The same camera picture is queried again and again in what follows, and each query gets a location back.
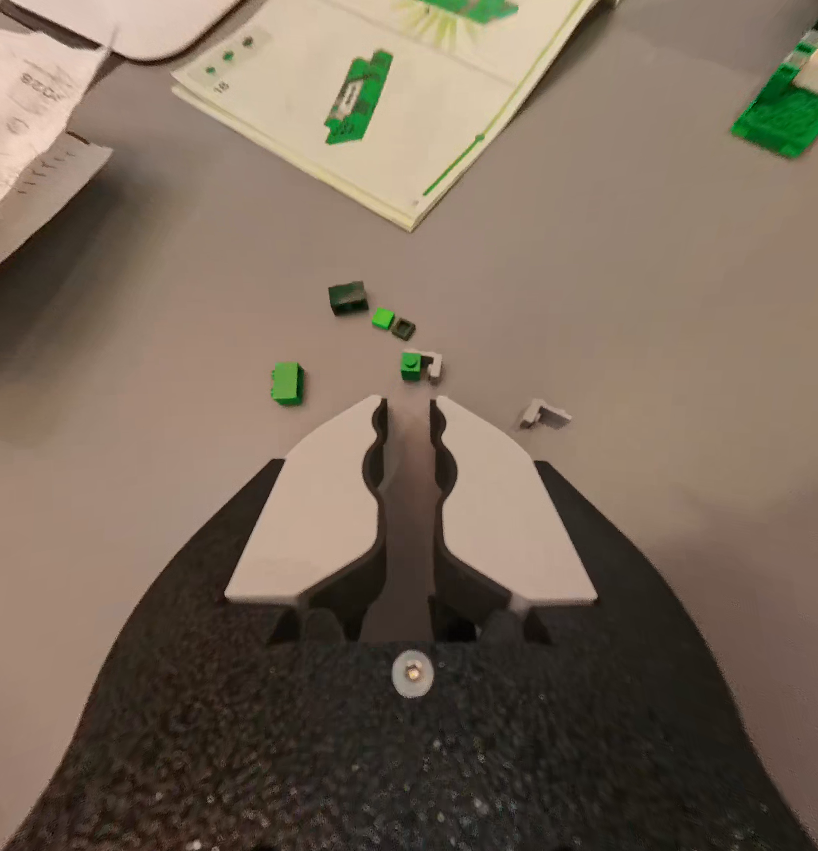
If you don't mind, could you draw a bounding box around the grey bracket brick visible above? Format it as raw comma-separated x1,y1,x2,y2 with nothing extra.
403,348,445,386
518,398,573,430

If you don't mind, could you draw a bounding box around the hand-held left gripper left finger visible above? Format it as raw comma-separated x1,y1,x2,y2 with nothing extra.
224,395,391,640

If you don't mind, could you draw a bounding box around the white stand with tan band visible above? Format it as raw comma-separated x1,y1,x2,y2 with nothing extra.
0,0,245,65

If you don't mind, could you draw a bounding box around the green brick build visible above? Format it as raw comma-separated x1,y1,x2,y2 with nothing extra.
730,0,818,160

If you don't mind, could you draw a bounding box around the grey desk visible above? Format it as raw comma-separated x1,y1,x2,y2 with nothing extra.
0,0,818,851

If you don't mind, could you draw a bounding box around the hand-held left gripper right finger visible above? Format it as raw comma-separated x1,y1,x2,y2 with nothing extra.
429,395,597,629

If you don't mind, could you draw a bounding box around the dark green brick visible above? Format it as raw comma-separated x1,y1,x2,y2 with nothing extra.
328,281,370,316

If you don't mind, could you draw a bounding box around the white paper stack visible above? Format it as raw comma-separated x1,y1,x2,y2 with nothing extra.
0,25,115,279

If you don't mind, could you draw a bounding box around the long green brick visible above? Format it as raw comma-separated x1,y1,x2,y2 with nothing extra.
270,362,308,408

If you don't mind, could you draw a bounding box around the brick instruction booklet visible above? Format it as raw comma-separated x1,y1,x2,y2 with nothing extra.
171,0,622,234

